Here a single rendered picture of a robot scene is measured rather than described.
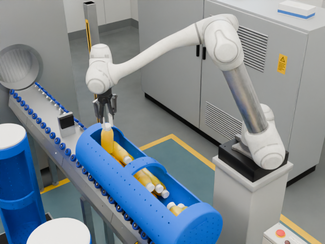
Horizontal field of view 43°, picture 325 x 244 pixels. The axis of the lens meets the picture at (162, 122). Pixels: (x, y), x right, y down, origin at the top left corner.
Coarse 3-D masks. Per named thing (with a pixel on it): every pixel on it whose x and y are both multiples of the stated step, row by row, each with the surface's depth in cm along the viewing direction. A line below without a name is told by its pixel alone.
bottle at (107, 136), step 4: (104, 132) 215; (108, 132) 215; (112, 132) 217; (104, 136) 216; (108, 136) 216; (112, 136) 217; (104, 140) 217; (108, 140) 217; (112, 140) 219; (104, 144) 219; (108, 144) 219; (112, 144) 221; (104, 148) 221; (108, 148) 221; (112, 148) 223; (108, 152) 223
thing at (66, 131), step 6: (66, 114) 266; (72, 114) 267; (60, 120) 262; (66, 120) 265; (72, 120) 267; (60, 126) 266; (66, 126) 267; (72, 126) 271; (60, 132) 269; (66, 132) 271; (72, 132) 273
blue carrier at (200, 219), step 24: (96, 144) 215; (120, 144) 242; (96, 168) 210; (120, 168) 198; (120, 192) 194; (144, 192) 184; (144, 216) 181; (168, 216) 172; (192, 216) 168; (216, 216) 176; (168, 240) 169; (192, 240) 173; (216, 240) 185
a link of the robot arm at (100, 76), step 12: (192, 24) 188; (168, 36) 190; (180, 36) 187; (192, 36) 186; (156, 48) 186; (168, 48) 189; (132, 60) 182; (144, 60) 183; (96, 72) 177; (108, 72) 178; (120, 72) 180; (132, 72) 182; (96, 84) 175; (108, 84) 178
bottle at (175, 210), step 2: (172, 206) 184; (174, 206) 183; (176, 206) 183; (170, 208) 184; (172, 208) 182; (174, 208) 182; (176, 208) 182; (178, 208) 182; (180, 208) 182; (170, 210) 183; (172, 210) 182; (174, 210) 181; (176, 210) 181; (178, 210) 180; (180, 210) 181; (182, 210) 181; (172, 212) 181; (174, 212) 180; (176, 212) 180; (178, 212) 180; (180, 212) 180; (174, 214) 180; (176, 214) 179; (176, 216) 179
